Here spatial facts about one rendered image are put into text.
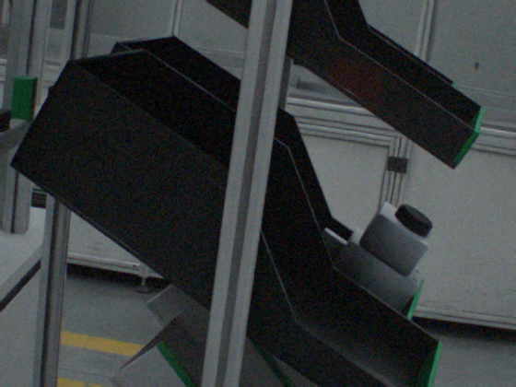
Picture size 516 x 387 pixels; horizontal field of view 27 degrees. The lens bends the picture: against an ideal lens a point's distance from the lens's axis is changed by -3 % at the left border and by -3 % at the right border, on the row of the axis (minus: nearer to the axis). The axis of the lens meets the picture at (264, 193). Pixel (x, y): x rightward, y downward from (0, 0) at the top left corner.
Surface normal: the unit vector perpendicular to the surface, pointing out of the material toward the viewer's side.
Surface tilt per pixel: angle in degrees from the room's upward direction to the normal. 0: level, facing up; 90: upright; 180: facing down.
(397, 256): 91
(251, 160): 90
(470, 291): 90
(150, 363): 90
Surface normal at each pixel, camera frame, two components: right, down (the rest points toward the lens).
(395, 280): -0.20, 0.19
